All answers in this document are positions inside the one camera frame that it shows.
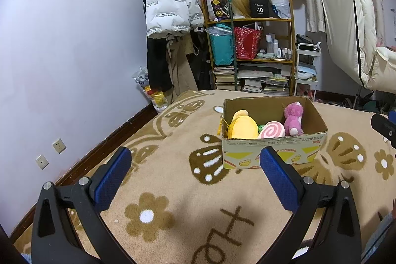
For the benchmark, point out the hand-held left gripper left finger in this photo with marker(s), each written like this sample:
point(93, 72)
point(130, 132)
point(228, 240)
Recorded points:
point(111, 180)

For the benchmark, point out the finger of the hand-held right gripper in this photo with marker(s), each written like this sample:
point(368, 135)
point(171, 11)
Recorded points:
point(383, 128)

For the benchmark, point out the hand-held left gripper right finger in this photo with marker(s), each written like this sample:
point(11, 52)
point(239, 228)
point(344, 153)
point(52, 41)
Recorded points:
point(278, 180)

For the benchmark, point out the printed cardboard box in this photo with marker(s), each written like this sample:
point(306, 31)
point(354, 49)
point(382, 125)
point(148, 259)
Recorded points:
point(241, 152)

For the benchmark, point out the pink swirl roll plush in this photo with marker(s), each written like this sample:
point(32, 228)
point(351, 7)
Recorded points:
point(272, 131)

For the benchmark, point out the green tissue pack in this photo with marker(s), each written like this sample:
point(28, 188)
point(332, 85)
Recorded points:
point(261, 128)

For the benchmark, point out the yellow plush toy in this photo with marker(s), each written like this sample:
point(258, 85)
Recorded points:
point(244, 128)

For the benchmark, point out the pink plush toy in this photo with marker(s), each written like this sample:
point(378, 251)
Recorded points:
point(292, 118)

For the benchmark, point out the pile of books and papers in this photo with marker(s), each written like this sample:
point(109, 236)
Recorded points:
point(266, 81)

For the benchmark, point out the plastic bag with yellow contents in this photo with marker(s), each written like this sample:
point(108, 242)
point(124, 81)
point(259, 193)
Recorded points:
point(148, 81)

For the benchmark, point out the white trolley cart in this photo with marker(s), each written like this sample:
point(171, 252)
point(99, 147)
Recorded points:
point(306, 47)

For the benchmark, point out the white duvet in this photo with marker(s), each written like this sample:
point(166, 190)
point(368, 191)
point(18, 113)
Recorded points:
point(343, 19)

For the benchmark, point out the stack of old books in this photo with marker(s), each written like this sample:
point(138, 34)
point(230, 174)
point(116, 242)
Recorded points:
point(224, 78)

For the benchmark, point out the black hanging garment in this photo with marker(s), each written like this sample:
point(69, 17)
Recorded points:
point(156, 66)

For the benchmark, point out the green pole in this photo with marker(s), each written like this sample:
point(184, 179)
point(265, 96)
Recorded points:
point(234, 60)

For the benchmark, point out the row of white cosmetic bottles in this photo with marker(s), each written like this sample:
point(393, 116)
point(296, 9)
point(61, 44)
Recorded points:
point(275, 47)

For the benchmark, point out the beige coat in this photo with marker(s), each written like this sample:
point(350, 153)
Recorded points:
point(181, 66)

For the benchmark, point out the red patterned bag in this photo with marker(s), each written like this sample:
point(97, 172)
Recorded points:
point(246, 44)

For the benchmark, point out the dark hanging clothing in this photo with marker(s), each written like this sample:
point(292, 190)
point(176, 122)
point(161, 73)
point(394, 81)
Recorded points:
point(201, 63)

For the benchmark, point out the teal paper bag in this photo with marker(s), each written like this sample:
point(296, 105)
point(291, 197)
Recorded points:
point(221, 47)

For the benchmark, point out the wooden shelf unit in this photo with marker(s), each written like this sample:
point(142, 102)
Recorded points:
point(247, 21)

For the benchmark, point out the black box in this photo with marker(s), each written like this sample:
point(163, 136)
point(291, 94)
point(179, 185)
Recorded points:
point(260, 7)

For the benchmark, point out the blonde wig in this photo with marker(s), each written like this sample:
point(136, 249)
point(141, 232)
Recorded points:
point(241, 2)

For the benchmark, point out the colourful printed bag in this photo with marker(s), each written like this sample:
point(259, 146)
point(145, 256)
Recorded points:
point(216, 1)

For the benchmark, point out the white wall socket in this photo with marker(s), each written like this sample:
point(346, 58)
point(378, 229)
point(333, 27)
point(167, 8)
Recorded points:
point(41, 162)
point(58, 145)

